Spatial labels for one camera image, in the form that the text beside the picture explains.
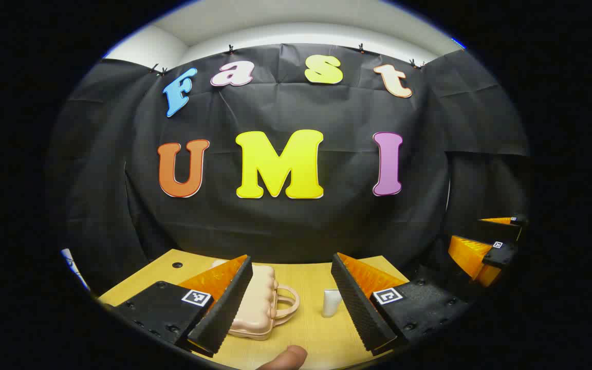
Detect pink suitcase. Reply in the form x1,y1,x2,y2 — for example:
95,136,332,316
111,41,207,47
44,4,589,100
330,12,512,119
211,259,301,341

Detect black backdrop cloth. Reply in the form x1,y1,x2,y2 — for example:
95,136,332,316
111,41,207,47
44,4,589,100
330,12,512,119
44,43,530,296

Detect white skin care tube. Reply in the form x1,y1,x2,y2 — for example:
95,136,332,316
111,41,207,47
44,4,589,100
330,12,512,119
321,289,341,318

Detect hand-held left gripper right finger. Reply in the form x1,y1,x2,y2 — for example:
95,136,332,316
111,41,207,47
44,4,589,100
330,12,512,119
330,252,470,357

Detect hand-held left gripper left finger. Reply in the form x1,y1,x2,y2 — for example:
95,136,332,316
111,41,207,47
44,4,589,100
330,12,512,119
100,254,254,357

